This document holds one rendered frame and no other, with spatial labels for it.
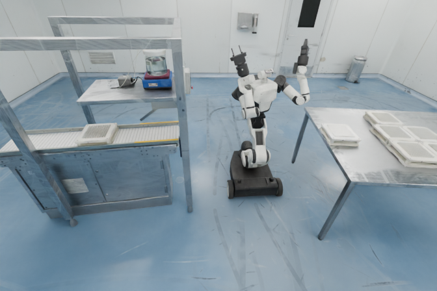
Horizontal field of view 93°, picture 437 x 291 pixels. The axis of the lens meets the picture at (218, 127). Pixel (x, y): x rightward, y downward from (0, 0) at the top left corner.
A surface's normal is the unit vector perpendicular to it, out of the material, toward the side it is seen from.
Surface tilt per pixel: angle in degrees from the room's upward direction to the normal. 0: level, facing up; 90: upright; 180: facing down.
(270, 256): 0
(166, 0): 90
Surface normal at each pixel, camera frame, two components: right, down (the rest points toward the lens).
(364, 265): 0.03, -0.83
